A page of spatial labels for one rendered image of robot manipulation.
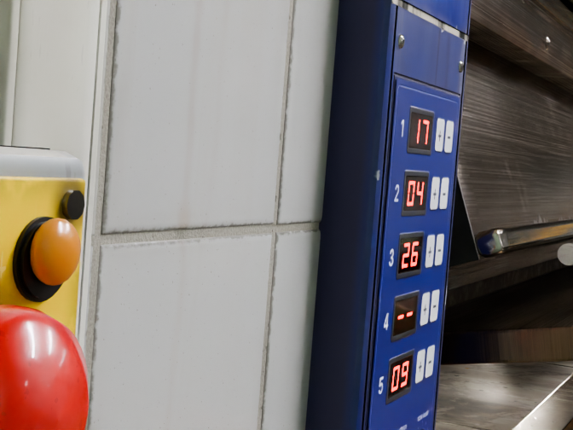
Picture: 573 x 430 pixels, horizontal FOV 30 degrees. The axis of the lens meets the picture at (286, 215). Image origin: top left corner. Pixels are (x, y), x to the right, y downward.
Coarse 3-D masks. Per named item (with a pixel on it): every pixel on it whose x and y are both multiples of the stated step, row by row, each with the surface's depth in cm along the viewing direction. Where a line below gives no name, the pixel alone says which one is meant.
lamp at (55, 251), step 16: (48, 224) 23; (64, 224) 23; (32, 240) 23; (48, 240) 23; (64, 240) 23; (32, 256) 23; (48, 256) 23; (64, 256) 23; (48, 272) 23; (64, 272) 23
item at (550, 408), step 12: (564, 384) 175; (552, 396) 165; (564, 396) 165; (540, 408) 155; (552, 408) 156; (564, 408) 157; (528, 420) 147; (540, 420) 148; (552, 420) 148; (564, 420) 149
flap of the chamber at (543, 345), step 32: (512, 288) 121; (544, 288) 116; (448, 320) 88; (480, 320) 86; (512, 320) 84; (544, 320) 81; (448, 352) 79; (480, 352) 78; (512, 352) 77; (544, 352) 76
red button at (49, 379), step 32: (0, 320) 20; (32, 320) 20; (0, 352) 19; (32, 352) 20; (64, 352) 20; (0, 384) 19; (32, 384) 20; (64, 384) 20; (0, 416) 19; (32, 416) 20; (64, 416) 20
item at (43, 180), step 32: (0, 160) 23; (32, 160) 24; (64, 160) 25; (0, 192) 22; (32, 192) 23; (64, 192) 24; (0, 224) 22; (0, 256) 22; (0, 288) 22; (64, 288) 25; (64, 320) 25
